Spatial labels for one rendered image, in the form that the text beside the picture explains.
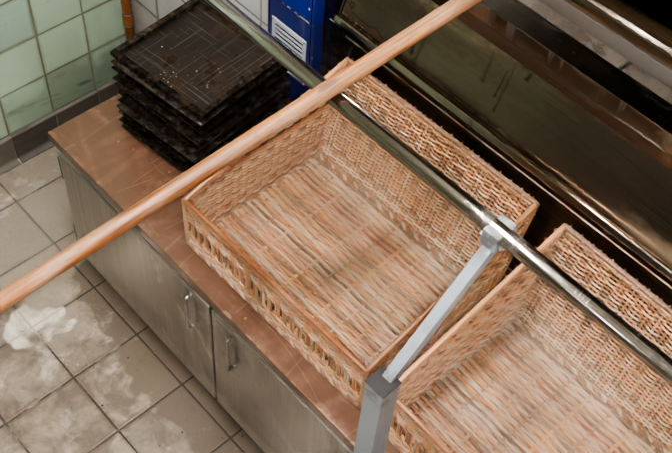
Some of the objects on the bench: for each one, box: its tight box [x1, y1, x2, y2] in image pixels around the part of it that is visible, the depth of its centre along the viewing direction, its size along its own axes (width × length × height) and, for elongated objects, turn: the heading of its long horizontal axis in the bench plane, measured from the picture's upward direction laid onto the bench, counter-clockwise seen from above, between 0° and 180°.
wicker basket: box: [182, 57, 540, 411], centre depth 209 cm, size 49×56×28 cm
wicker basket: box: [387, 223, 672, 453], centre depth 183 cm, size 49×56×28 cm
